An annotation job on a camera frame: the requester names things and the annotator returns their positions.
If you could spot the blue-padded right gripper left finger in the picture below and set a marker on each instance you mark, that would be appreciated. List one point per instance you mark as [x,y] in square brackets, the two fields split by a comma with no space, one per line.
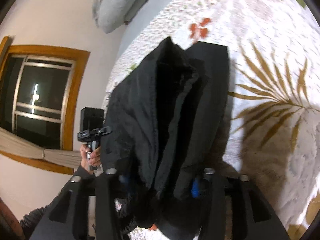
[67,216]

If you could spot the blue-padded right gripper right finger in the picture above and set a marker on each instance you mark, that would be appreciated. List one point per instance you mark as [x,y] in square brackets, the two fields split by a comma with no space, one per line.
[233,208]

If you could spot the black pants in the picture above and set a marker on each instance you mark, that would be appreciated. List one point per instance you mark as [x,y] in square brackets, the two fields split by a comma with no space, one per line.
[163,118]

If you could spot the dark grey sleeve forearm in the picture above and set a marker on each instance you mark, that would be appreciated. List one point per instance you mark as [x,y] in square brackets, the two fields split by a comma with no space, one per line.
[30,221]

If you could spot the person's left hand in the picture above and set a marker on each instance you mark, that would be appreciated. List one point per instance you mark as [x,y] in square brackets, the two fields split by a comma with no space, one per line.
[89,158]

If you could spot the wooden framed window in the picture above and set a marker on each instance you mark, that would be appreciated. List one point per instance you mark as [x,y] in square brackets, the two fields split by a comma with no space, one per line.
[39,91]

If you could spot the beige curtain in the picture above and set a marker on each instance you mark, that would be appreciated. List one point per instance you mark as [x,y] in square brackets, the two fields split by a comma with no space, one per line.
[11,143]

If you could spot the grey bed sheet mattress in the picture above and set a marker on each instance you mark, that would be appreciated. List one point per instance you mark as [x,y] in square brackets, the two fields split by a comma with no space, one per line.
[146,14]

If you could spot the floral quilted bedspread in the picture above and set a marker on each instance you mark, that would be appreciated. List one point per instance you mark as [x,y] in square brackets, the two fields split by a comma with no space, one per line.
[271,126]

